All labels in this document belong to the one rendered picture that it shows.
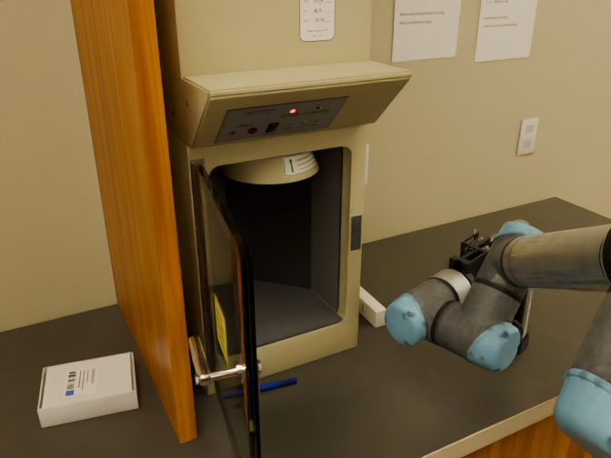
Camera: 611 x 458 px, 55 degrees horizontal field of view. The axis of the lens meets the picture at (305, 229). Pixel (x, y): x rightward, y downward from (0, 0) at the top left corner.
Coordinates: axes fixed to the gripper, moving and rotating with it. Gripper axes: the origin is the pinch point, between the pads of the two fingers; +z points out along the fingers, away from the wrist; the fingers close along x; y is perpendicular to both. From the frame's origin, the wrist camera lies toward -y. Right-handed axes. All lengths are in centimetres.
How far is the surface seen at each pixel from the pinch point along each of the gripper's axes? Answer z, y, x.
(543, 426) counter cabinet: -7.3, -30.0, -13.8
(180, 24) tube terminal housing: -50, 47, 27
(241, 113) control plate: -49, 36, 17
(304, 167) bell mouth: -31.8, 21.5, 24.1
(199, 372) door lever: -68, 11, 4
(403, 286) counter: 1.5, -20.3, 27.8
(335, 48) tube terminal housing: -27, 41, 21
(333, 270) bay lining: -25.7, -1.9, 24.0
